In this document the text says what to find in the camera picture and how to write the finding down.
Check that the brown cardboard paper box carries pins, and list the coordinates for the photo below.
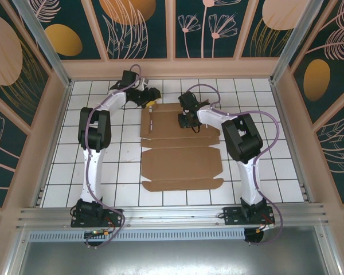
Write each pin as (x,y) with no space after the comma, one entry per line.
(180,160)

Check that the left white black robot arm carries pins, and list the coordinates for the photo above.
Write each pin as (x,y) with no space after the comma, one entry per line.
(93,172)

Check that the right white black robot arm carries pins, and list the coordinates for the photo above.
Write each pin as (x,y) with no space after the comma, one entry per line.
(248,177)

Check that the dark panel orange circle leaves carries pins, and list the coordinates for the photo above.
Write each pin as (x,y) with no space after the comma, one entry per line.
(132,28)

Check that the dark panel with orange oval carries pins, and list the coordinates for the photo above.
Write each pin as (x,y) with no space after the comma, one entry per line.
(74,25)

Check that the dark panel pale circle leaves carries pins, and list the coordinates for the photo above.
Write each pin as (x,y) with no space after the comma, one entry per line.
(272,28)

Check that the dark panel large pale circle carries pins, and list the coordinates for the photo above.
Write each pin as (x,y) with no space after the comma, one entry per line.
(11,63)

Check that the grey metal sheet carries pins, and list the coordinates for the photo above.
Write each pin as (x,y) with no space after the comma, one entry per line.
(175,257)

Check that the dark panel pink flower outline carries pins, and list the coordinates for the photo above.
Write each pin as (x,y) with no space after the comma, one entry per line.
(3,151)

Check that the dark panel orange oval fern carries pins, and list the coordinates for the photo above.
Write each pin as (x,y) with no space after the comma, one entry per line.
(326,57)

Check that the dark panel pink leaf outlines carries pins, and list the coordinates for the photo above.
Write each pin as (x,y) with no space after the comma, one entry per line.
(338,154)

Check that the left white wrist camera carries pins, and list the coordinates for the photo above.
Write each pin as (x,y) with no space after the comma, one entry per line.
(143,82)

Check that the aluminium side rail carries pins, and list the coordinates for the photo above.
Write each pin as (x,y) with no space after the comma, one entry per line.
(282,114)
(62,114)

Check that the aluminium front rail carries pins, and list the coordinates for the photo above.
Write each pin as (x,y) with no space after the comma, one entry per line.
(175,215)

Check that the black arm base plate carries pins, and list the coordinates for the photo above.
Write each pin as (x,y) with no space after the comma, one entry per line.
(230,216)
(113,215)

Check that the aluminium corner post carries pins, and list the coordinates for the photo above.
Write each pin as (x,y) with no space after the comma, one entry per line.
(289,43)
(44,43)

